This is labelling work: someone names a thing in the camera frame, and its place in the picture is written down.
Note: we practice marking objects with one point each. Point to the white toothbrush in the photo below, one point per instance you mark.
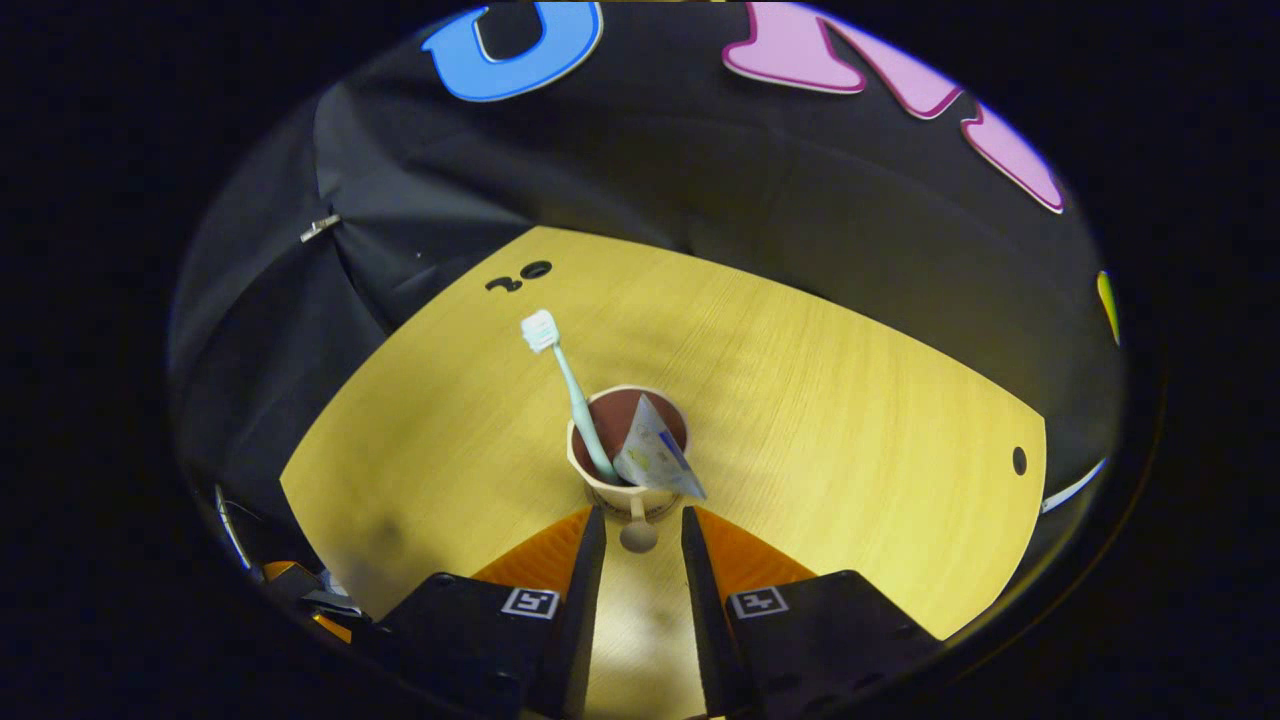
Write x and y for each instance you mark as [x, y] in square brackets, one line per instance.
[575, 395]

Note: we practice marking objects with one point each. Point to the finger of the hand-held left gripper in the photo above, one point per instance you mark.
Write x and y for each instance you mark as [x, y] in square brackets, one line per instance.
[315, 600]

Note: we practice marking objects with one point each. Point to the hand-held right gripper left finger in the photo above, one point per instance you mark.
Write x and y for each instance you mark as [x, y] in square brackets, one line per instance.
[585, 610]

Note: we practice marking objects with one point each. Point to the silver metal clip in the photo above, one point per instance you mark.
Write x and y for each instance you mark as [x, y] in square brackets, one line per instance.
[320, 228]

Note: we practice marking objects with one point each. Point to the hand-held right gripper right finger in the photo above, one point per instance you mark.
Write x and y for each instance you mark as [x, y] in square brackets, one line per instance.
[703, 610]

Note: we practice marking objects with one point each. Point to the wooden desktop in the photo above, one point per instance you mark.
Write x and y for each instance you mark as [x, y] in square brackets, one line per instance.
[800, 420]

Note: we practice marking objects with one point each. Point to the black backdrop cloth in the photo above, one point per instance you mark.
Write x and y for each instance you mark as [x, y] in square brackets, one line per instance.
[700, 170]

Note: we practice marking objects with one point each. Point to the white toothpaste tube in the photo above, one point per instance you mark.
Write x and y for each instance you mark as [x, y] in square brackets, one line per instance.
[655, 455]

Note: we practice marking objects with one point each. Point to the beige cup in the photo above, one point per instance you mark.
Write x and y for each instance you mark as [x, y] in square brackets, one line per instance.
[615, 415]

